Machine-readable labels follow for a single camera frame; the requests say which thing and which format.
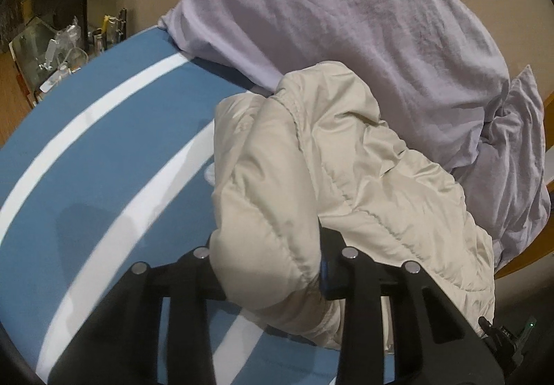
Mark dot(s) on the small lilac pillow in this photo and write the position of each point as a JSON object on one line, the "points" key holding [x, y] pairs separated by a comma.
{"points": [[515, 177]]}

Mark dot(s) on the beige puffer jacket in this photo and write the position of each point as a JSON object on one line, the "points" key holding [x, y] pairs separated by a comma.
{"points": [[303, 177]]}

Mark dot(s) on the large lilac pillow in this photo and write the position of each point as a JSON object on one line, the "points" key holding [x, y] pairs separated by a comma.
{"points": [[337, 21]]}

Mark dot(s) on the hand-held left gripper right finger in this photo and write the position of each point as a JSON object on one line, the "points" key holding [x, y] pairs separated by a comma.
{"points": [[331, 281]]}

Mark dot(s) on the clear plastic bag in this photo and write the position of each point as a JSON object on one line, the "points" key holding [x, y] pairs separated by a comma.
{"points": [[67, 36]]}

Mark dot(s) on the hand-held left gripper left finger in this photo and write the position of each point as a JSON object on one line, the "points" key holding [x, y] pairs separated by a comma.
{"points": [[186, 281]]}

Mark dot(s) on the blue white striped bed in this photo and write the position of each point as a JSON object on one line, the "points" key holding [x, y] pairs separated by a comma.
{"points": [[108, 129]]}

